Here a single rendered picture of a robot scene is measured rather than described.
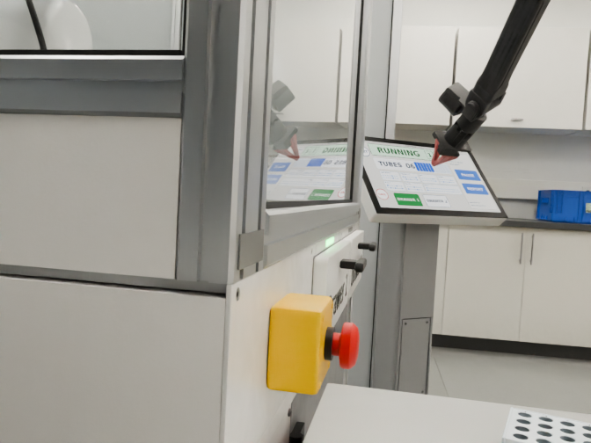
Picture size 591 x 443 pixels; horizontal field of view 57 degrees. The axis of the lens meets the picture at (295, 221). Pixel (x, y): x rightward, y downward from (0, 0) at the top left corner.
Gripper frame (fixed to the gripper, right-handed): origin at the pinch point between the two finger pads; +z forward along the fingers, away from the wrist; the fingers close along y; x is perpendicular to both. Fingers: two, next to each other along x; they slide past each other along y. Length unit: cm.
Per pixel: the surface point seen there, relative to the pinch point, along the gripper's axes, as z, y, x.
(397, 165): 15.3, -2.1, -12.1
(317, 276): -35, 71, 54
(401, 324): 46, -6, 28
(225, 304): -56, 92, 68
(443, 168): 15.2, -21.4, -12.5
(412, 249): 30.9, -9.2, 9.1
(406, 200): 15.1, 0.6, 2.0
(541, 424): -46, 59, 78
